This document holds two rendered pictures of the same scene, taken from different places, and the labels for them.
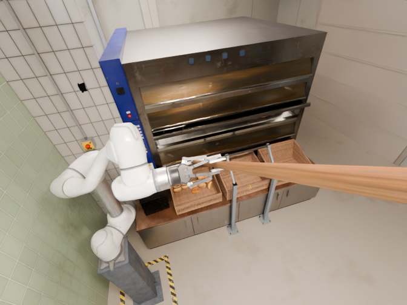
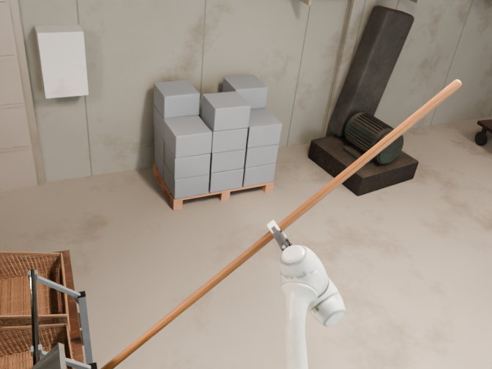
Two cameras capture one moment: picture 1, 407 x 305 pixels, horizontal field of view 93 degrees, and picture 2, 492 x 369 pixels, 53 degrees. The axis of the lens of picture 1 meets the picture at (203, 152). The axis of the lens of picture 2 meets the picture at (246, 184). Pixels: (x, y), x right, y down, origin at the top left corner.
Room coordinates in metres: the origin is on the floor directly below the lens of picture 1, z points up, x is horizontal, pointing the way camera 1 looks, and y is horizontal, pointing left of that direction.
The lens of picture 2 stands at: (0.99, 1.25, 3.04)
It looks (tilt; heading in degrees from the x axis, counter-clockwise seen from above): 34 degrees down; 258
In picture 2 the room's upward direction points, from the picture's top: 7 degrees clockwise
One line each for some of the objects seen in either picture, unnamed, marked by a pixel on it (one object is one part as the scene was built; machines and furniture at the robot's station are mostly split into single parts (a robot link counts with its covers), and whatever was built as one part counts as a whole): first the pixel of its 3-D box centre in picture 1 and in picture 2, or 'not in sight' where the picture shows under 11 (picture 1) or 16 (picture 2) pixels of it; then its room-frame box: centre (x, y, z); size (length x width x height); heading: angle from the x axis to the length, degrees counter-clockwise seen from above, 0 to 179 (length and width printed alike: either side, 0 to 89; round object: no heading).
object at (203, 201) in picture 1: (193, 185); not in sight; (1.51, 0.16, 0.72); 0.56 x 0.49 x 0.28; 104
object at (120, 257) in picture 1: (111, 254); not in sight; (0.65, 0.77, 1.03); 0.22 x 0.18 x 0.06; 16
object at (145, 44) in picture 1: (204, 108); not in sight; (2.80, -0.09, 1.05); 2.10 x 1.91 x 2.10; 102
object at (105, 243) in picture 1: (105, 242); not in sight; (0.68, 0.77, 1.17); 0.18 x 0.16 x 0.22; 158
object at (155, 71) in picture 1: (232, 58); not in sight; (1.92, -0.36, 1.99); 1.80 x 0.08 x 0.21; 102
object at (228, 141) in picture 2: not in sight; (215, 140); (0.36, -3.26, 0.53); 1.12 x 0.72 x 1.07; 16
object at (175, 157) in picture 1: (231, 142); not in sight; (1.89, -0.36, 1.02); 1.79 x 0.11 x 0.19; 102
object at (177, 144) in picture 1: (231, 132); not in sight; (1.92, -0.36, 1.16); 1.80 x 0.06 x 0.04; 102
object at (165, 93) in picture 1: (232, 80); not in sight; (1.89, -0.36, 1.80); 1.79 x 0.11 x 0.19; 102
